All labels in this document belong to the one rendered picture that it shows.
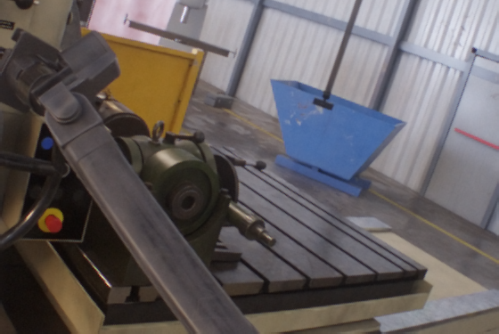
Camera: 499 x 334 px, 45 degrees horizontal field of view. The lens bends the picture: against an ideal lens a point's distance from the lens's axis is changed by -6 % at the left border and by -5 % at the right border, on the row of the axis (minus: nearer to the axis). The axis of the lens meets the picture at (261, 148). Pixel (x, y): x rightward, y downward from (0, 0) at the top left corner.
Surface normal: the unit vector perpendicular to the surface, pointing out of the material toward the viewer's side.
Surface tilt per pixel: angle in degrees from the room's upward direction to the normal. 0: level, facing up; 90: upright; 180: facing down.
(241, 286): 90
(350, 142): 90
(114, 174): 51
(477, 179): 90
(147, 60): 90
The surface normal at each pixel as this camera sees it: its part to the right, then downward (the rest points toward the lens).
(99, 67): 0.01, -0.48
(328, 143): -0.35, 0.08
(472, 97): -0.73, -0.11
